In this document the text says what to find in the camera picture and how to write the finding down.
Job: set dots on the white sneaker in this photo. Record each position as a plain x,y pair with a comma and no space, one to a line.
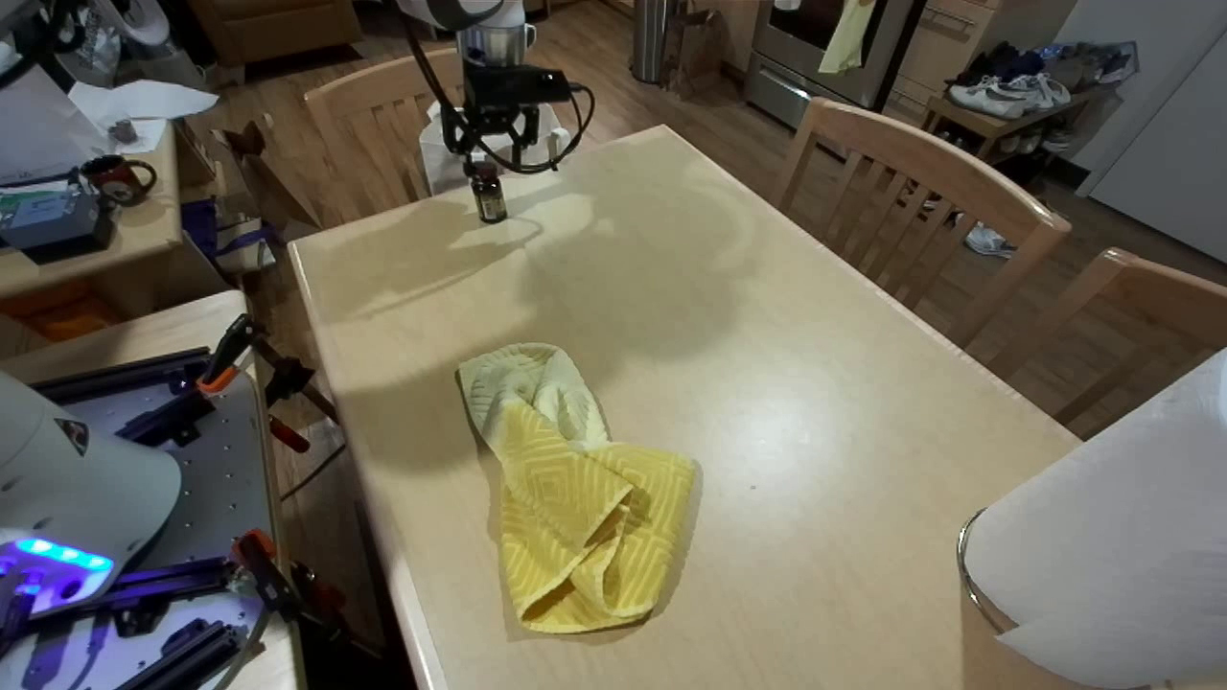
987,244

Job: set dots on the black round cup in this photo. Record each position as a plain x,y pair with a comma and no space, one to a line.
122,176

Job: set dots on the grey kitchen appliance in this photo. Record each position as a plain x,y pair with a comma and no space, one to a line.
820,62

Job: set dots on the grey electronic device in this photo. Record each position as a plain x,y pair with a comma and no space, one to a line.
50,217

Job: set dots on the black orange clamp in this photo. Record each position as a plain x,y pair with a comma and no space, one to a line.
250,369
290,581

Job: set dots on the wooden drawer cabinet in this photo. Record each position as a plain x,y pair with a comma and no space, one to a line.
944,51

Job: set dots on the white door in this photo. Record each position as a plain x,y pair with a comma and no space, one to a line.
1172,127

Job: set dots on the wooden side desk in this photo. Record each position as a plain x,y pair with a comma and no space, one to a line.
88,244

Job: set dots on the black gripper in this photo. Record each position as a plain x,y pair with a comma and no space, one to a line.
517,92

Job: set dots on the hanging yellow towel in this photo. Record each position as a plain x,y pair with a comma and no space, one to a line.
845,34

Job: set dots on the dark blue shoes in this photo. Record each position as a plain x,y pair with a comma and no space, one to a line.
1011,57

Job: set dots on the yellow cloth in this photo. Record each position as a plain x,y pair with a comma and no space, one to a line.
575,504

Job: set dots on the white paper towel roll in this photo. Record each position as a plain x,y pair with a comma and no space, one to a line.
1112,549

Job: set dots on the wooden shoe rack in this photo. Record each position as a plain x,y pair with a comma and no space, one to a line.
991,127

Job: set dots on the white sneakers pair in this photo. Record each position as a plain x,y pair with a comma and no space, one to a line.
1011,92

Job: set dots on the metal trash can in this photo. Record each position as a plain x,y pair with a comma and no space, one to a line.
655,41

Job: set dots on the brown glass bottle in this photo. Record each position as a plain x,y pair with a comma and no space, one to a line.
489,191

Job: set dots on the white paper sheet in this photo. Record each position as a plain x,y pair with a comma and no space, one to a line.
142,107

